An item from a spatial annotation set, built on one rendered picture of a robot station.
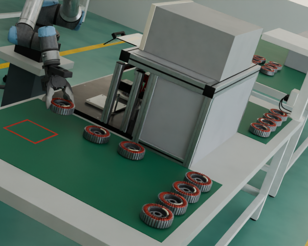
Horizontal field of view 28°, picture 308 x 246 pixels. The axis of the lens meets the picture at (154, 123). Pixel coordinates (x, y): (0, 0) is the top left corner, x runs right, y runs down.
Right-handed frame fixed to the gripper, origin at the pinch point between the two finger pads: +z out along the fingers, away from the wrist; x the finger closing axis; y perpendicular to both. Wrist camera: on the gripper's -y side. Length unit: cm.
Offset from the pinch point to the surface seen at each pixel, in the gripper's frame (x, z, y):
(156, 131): -28.2, 16.9, -25.3
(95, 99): -29.2, -4.3, 13.8
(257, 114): -135, 12, 2
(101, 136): -6.4, 15.6, -15.2
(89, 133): -3.0, 13.4, -12.3
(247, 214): -130, 68, 18
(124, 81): -35.0, -9.3, -2.7
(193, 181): -22, 39, -48
